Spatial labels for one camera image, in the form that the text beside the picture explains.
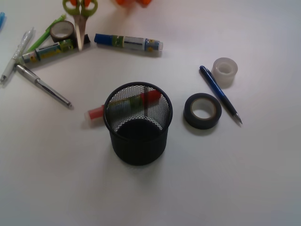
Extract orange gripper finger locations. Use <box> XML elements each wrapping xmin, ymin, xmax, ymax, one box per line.
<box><xmin>116</xmin><ymin>0</ymin><xmax>151</xmax><ymax>6</ymax></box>

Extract white clear pen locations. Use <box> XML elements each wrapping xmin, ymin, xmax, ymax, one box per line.
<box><xmin>0</xmin><ymin>27</ymin><xmax>34</xmax><ymax>85</ymax></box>

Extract blue ballpoint pen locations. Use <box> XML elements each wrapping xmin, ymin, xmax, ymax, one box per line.
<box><xmin>199</xmin><ymin>65</ymin><xmax>242</xmax><ymax>124</ymax></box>

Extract brown tape roll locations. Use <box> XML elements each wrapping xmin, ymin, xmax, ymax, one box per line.
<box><xmin>50</xmin><ymin>20</ymin><xmax>76</xmax><ymax>42</ymax></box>

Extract light blue object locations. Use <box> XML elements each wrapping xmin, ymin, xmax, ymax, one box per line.
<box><xmin>0</xmin><ymin>12</ymin><xmax>6</xmax><ymax>30</ymax></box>

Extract silver metal pen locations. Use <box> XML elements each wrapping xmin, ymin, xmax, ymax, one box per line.
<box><xmin>16</xmin><ymin>65</ymin><xmax>72</xmax><ymax>108</ymax></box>

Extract black capped marker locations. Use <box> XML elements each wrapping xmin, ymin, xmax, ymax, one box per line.
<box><xmin>18</xmin><ymin>38</ymin><xmax>78</xmax><ymax>64</ymax></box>

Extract red capped marker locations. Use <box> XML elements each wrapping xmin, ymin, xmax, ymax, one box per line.
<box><xmin>85</xmin><ymin>90</ymin><xmax>161</xmax><ymax>124</ymax></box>

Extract black mesh pen holder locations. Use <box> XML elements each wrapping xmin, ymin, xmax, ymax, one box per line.
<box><xmin>103</xmin><ymin>82</ymin><xmax>173</xmax><ymax>166</ymax></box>

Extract green handled scissors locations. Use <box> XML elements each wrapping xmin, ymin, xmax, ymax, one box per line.
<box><xmin>62</xmin><ymin>0</ymin><xmax>98</xmax><ymax>51</ymax></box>

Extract clear tape roll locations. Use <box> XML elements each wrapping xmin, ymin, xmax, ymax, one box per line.
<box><xmin>211</xmin><ymin>57</ymin><xmax>238</xmax><ymax>84</ymax></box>

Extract green pen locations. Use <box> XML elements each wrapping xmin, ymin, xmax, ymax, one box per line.
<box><xmin>27</xmin><ymin>14</ymin><xmax>66</xmax><ymax>52</ymax></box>

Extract blue capped marker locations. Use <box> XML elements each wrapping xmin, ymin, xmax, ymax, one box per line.
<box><xmin>94</xmin><ymin>34</ymin><xmax>163</xmax><ymax>52</ymax></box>

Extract black electrical tape roll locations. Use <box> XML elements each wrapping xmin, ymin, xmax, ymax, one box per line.
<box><xmin>183</xmin><ymin>93</ymin><xmax>222</xmax><ymax>129</ymax></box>

